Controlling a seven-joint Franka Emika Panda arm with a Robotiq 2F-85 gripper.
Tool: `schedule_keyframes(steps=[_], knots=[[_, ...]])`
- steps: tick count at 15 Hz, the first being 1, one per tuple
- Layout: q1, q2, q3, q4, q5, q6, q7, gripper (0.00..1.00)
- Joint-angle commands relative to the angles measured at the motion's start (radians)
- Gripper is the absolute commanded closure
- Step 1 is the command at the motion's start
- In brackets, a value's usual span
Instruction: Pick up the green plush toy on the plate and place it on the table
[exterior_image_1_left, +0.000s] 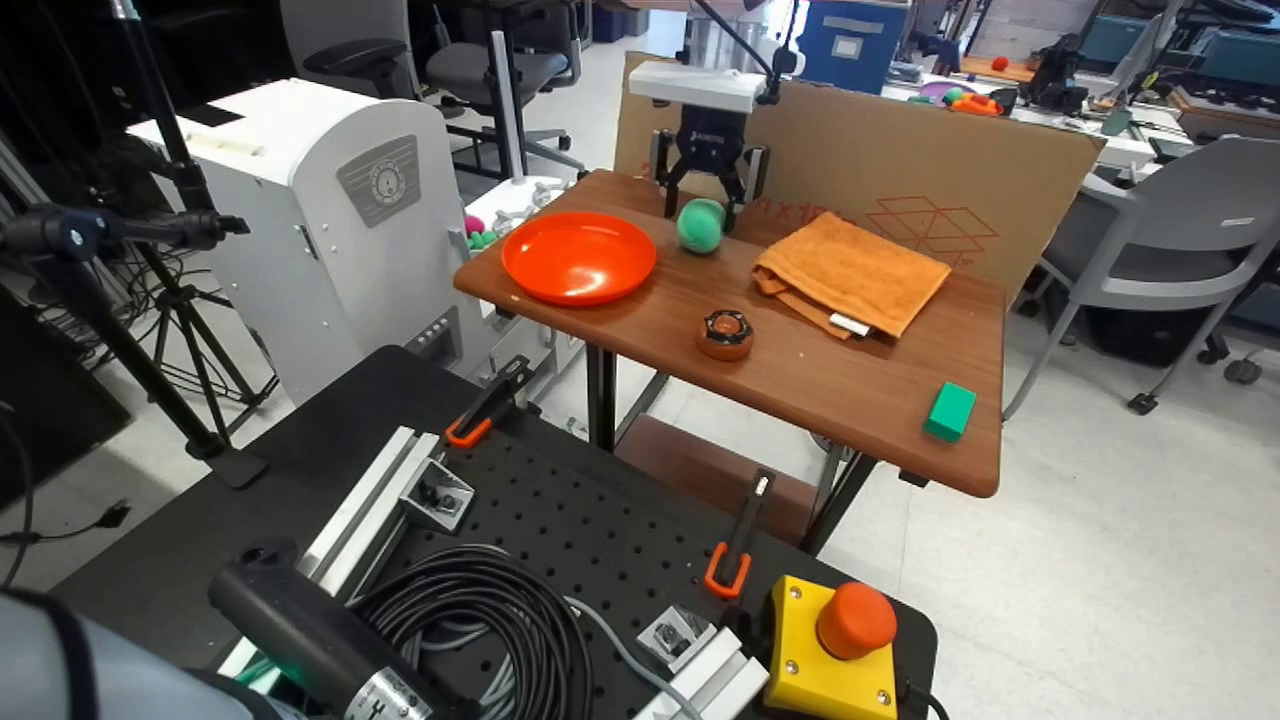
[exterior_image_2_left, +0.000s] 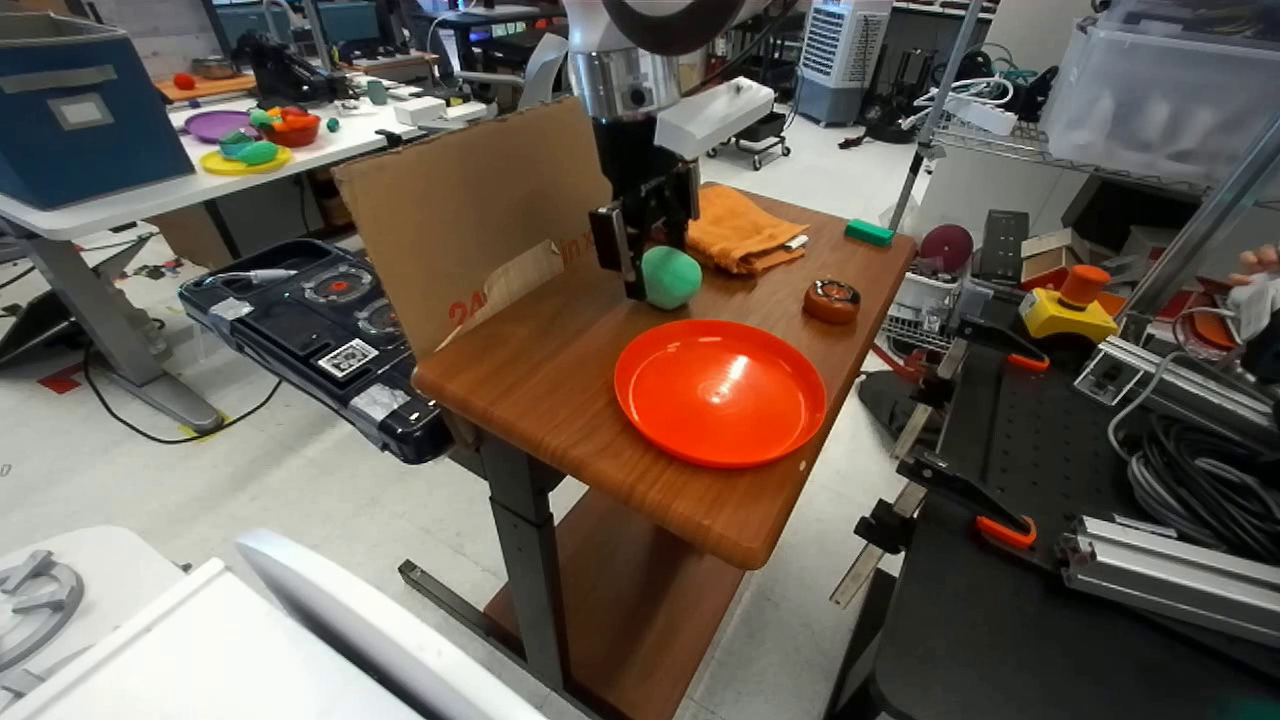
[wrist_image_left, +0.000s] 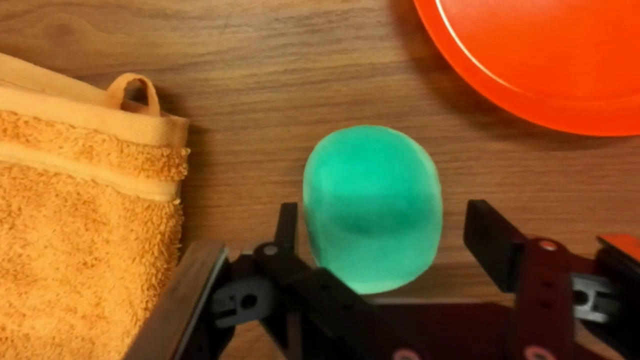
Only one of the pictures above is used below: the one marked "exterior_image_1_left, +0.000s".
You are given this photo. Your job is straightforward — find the aluminium extrusion rail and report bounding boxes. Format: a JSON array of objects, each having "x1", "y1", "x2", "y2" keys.
[{"x1": 213, "y1": 424, "x2": 480, "y2": 682}]

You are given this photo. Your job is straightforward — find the black perforated breadboard table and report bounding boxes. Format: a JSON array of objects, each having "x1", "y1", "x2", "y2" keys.
[{"x1": 53, "y1": 345, "x2": 945, "y2": 720}]

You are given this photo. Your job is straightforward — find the wooden height-adjustable table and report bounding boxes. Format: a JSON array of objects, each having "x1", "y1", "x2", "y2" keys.
[{"x1": 457, "y1": 173, "x2": 1006, "y2": 550}]

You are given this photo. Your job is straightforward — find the folded orange cloth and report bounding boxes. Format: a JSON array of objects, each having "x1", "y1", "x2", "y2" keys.
[{"x1": 752, "y1": 210, "x2": 952, "y2": 338}]

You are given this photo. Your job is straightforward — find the white machine cabinet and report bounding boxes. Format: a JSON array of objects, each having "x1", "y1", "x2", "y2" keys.
[{"x1": 176, "y1": 79, "x2": 463, "y2": 402}]

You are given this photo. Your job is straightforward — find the black tripod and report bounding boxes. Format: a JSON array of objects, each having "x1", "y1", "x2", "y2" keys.
[{"x1": 0, "y1": 0, "x2": 255, "y2": 463}]

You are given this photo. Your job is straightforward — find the orange-handled clamp near button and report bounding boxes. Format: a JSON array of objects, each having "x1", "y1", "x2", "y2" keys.
[{"x1": 706, "y1": 470, "x2": 771, "y2": 601}]

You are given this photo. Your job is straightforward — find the grey office chair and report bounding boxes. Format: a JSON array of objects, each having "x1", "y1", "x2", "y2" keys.
[{"x1": 1006, "y1": 137, "x2": 1280, "y2": 418}]

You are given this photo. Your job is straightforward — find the orange-handled clamp near plate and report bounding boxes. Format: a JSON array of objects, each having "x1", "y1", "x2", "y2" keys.
[{"x1": 445, "y1": 354, "x2": 533, "y2": 446}]

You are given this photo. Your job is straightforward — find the green plush ball toy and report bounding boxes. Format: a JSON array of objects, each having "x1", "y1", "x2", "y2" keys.
[{"x1": 677, "y1": 201, "x2": 726, "y2": 257}]

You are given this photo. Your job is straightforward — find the blue storage bin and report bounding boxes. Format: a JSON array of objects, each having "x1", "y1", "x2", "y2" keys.
[{"x1": 799, "y1": 0, "x2": 914, "y2": 93}]

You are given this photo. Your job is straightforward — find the green rectangular block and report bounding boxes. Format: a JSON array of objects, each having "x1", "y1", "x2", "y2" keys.
[{"x1": 923, "y1": 385, "x2": 976, "y2": 444}]

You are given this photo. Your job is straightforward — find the cardboard back panel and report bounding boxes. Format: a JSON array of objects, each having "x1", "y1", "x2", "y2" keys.
[{"x1": 608, "y1": 48, "x2": 1107, "y2": 304}]

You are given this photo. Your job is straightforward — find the coiled black cable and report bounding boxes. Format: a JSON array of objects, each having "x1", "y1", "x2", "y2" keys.
[{"x1": 350, "y1": 545, "x2": 599, "y2": 720}]

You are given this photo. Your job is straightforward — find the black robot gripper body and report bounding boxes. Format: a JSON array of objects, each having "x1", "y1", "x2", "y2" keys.
[{"x1": 677, "y1": 104, "x2": 750, "y2": 176}]

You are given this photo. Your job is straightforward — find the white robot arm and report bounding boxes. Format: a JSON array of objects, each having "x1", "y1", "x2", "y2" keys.
[{"x1": 627, "y1": 59, "x2": 767, "y2": 223}]

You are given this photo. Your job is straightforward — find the yellow emergency stop box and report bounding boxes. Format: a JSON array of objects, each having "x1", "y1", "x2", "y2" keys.
[{"x1": 766, "y1": 575, "x2": 902, "y2": 720}]

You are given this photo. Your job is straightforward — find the orange round plate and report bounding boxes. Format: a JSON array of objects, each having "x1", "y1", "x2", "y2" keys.
[{"x1": 499, "y1": 210, "x2": 659, "y2": 306}]

